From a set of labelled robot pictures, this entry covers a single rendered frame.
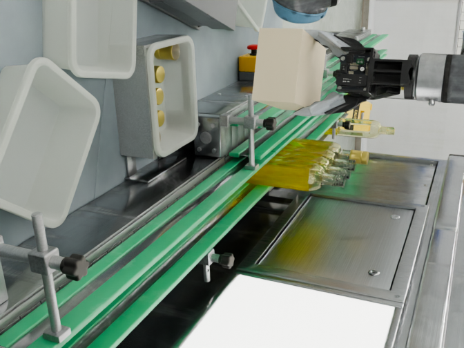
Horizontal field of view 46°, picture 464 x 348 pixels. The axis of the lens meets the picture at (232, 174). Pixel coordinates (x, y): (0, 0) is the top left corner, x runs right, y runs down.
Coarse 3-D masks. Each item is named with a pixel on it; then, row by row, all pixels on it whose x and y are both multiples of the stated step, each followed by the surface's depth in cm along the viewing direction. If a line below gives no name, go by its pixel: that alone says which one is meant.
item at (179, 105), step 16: (192, 48) 114; (160, 64) 116; (176, 64) 116; (192, 64) 115; (176, 80) 117; (192, 80) 116; (176, 96) 118; (192, 96) 117; (176, 112) 120; (192, 112) 118; (160, 128) 119; (176, 128) 121; (192, 128) 120; (160, 144) 112; (176, 144) 112
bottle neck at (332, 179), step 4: (324, 176) 125; (328, 176) 125; (332, 176) 124; (336, 176) 124; (340, 176) 124; (344, 176) 124; (324, 180) 125; (328, 180) 125; (332, 180) 124; (336, 180) 124; (340, 180) 123; (344, 180) 125; (324, 184) 126; (328, 184) 125; (332, 184) 125; (336, 184) 124; (340, 184) 124; (344, 184) 125
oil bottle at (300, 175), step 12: (264, 168) 129; (276, 168) 127; (288, 168) 126; (300, 168) 125; (312, 168) 125; (252, 180) 131; (264, 180) 130; (276, 180) 128; (288, 180) 127; (300, 180) 126; (312, 180) 125
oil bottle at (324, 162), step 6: (276, 156) 134; (282, 156) 134; (288, 156) 134; (294, 156) 134; (300, 156) 134; (306, 156) 134; (312, 156) 133; (318, 156) 133; (318, 162) 129; (324, 162) 130; (324, 168) 129
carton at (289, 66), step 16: (272, 32) 90; (288, 32) 89; (304, 32) 89; (272, 48) 90; (288, 48) 89; (304, 48) 90; (320, 48) 99; (256, 64) 91; (272, 64) 90; (288, 64) 89; (304, 64) 91; (320, 64) 100; (256, 80) 91; (272, 80) 90; (288, 80) 89; (304, 80) 92; (320, 80) 102; (256, 96) 91; (272, 96) 90; (288, 96) 89; (304, 96) 93
